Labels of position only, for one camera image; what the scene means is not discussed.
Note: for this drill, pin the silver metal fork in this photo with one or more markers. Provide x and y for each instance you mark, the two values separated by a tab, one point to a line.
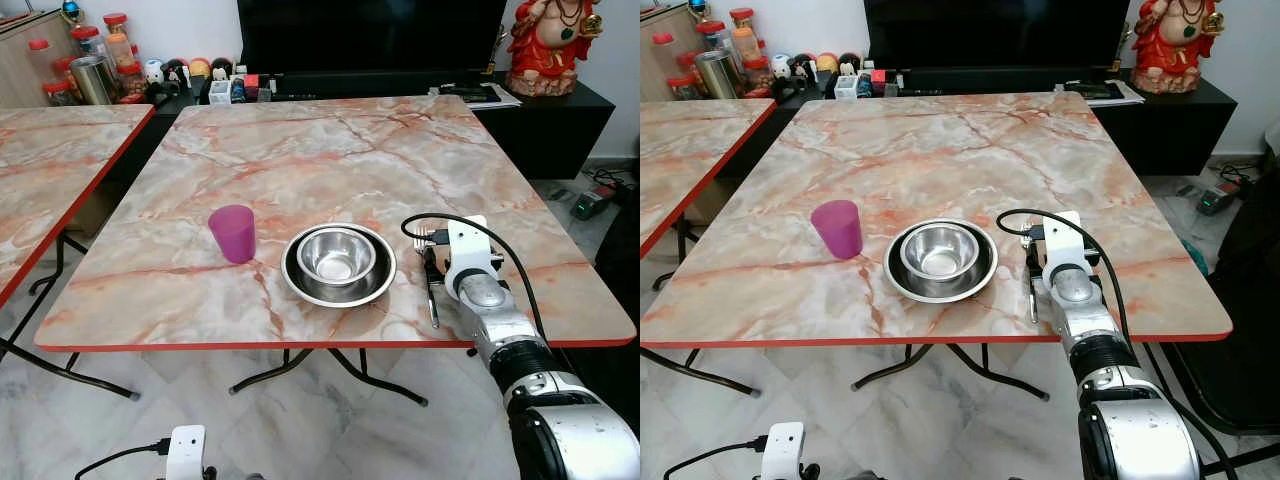
434	310
1034	310

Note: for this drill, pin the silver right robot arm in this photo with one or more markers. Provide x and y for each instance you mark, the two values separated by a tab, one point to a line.
1095	320
500	325

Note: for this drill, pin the steel plate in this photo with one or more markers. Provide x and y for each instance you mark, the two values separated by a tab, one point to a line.
376	286
976	281

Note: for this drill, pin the steel bowl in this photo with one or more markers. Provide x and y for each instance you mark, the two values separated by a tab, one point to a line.
940	252
337	255

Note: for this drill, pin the black metal table legs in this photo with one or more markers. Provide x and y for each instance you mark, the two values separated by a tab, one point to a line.
290	365
915	362

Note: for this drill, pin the black power strip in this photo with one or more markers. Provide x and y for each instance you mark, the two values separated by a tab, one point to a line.
1218	198
592	203

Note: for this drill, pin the stack of papers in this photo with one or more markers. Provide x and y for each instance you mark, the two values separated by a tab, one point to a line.
490	96
1110	92

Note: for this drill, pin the purple plastic cup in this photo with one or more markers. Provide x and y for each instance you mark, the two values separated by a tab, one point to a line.
233	238
838	232

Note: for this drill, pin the black chair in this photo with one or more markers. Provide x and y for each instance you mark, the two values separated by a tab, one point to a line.
1240	300

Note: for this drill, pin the black television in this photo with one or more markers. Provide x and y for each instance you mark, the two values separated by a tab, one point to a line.
1000	32
370	35

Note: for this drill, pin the small red box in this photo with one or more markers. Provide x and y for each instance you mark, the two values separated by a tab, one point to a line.
877	76
251	83

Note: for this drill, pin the red Buddha statue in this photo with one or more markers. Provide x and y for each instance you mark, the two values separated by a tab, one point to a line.
1178	42
550	45

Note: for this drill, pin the small white box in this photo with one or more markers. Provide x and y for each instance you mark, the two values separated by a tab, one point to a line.
218	93
846	87

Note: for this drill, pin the dark brown plush toy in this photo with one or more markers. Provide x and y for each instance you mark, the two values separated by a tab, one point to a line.
850	62
222	68

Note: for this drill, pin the marble-pattern table with red edge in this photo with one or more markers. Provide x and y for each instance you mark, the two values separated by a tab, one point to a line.
55	170
690	160

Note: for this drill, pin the orange plush toy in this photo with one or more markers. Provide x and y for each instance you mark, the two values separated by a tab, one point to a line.
827	62
200	68

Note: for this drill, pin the black and white plush toy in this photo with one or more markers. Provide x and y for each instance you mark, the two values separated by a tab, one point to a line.
801	68
176	73

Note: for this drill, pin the clear jar with red lid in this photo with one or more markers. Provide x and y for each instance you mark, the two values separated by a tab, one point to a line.
58	93
87	38
757	74
712	33
131	80
683	88
663	48
38	55

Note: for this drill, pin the small white toy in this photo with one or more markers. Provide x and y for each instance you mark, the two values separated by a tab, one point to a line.
153	72
780	65

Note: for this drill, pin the steel canister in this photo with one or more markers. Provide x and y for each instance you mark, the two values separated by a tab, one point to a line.
717	75
92	80

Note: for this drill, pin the tall jar with red lid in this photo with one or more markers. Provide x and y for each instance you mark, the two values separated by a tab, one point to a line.
116	35
743	30

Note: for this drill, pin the gold trophy with blue ball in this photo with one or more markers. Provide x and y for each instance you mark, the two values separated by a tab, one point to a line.
70	10

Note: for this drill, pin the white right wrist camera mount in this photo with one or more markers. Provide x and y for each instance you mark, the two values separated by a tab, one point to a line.
1065	240
468	245

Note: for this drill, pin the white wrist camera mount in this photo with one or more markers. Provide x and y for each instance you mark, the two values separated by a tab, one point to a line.
186	452
1065	240
468	245
783	450

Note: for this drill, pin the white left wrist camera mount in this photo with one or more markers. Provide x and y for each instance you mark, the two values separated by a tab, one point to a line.
783	450
186	452

